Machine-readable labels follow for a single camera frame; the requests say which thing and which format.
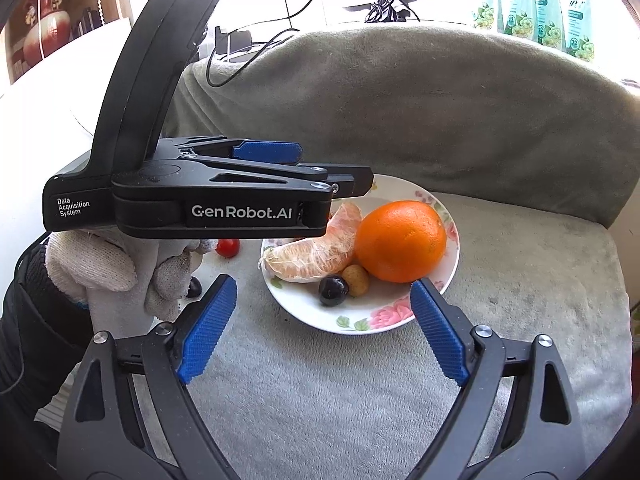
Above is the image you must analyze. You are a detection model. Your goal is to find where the coiled black cable bundle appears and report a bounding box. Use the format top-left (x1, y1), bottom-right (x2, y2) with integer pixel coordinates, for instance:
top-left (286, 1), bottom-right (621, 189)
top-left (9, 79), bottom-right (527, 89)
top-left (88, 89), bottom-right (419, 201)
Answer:
top-left (364, 0), bottom-right (407, 24)

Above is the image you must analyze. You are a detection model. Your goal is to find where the brown longan on plate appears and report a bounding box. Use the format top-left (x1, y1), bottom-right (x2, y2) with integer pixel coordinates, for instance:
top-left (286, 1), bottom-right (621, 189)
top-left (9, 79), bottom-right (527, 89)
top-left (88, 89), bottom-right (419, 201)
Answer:
top-left (342, 263), bottom-right (370, 297)

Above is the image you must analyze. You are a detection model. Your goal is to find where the red white vase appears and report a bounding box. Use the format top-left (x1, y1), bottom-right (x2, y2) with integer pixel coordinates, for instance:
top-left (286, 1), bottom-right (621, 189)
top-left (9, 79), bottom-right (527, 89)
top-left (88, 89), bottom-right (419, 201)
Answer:
top-left (23, 0), bottom-right (72, 67)

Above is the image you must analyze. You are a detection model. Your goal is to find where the peeled pomelo segment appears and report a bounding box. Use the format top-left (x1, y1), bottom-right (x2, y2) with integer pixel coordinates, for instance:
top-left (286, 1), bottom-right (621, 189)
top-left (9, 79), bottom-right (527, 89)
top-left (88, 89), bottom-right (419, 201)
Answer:
top-left (259, 202), bottom-right (362, 283)

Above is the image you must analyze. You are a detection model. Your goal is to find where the floral white plate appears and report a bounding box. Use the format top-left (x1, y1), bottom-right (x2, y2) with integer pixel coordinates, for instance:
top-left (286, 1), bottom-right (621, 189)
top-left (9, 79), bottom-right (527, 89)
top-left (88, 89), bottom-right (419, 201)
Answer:
top-left (258, 173), bottom-right (461, 336)

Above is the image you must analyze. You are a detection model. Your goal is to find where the grey sofa blanket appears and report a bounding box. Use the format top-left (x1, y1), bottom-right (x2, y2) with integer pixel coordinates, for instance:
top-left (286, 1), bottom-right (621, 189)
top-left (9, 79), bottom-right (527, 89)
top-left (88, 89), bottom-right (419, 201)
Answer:
top-left (163, 24), bottom-right (639, 479)

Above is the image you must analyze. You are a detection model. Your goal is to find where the white gloved left hand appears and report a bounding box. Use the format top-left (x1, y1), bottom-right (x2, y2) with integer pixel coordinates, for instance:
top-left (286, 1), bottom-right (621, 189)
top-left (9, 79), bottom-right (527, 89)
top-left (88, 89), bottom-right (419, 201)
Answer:
top-left (44, 228), bottom-right (215, 338)

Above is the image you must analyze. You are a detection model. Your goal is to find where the large orange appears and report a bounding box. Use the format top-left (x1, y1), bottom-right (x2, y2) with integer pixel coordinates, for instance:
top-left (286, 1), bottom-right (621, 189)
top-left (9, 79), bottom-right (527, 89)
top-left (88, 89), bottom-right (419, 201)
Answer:
top-left (355, 200), bottom-right (447, 284)

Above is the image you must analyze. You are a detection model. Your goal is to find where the red cherry tomato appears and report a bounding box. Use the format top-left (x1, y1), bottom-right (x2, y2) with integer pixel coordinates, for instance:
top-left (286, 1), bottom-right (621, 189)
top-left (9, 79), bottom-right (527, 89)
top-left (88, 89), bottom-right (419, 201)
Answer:
top-left (215, 238), bottom-right (241, 259)

